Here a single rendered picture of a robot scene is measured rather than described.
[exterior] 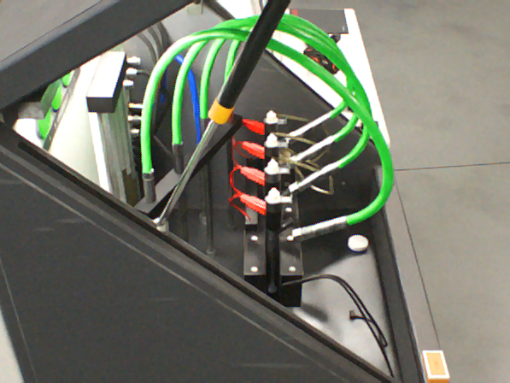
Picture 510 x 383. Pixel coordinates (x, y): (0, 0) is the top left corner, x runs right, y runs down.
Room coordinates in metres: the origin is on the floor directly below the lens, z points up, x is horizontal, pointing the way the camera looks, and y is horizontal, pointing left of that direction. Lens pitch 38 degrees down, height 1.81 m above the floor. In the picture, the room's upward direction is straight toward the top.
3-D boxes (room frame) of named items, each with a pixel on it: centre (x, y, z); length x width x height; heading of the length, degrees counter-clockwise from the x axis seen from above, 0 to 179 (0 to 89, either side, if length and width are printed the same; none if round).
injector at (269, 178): (0.97, -0.04, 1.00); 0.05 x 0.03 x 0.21; 90
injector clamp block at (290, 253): (1.01, -0.03, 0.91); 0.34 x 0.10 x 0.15; 0
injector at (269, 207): (0.89, -0.04, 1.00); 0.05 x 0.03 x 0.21; 90
